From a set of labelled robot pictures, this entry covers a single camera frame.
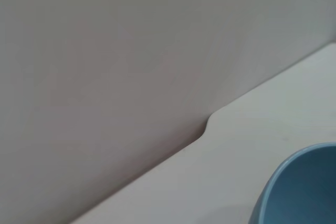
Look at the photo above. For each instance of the blue bowl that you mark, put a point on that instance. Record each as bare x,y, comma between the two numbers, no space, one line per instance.
304,187

